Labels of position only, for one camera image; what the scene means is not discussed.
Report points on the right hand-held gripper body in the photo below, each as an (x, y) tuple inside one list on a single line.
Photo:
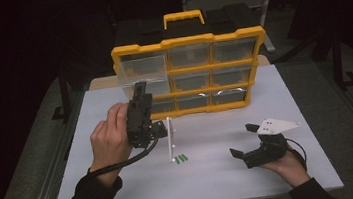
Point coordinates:
[(271, 150)]

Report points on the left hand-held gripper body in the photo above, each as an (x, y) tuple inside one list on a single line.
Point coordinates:
[(140, 123)]

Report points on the clear plastic storage drawer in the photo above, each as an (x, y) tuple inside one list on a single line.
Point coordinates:
[(142, 69)]

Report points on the small green wall plug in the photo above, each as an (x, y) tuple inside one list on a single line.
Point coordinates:
[(177, 160), (184, 157), (180, 159)]

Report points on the yellow organizer cabinet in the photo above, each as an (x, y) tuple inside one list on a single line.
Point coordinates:
[(188, 40)]

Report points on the person's right hand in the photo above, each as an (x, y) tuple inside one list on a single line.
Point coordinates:
[(289, 168)]

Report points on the person's left hand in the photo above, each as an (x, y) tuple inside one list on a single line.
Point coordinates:
[(110, 144)]

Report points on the group of clear drawers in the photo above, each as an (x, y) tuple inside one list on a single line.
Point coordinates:
[(191, 81)]

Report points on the black metal stand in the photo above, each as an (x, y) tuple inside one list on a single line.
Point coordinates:
[(64, 95), (337, 61)]

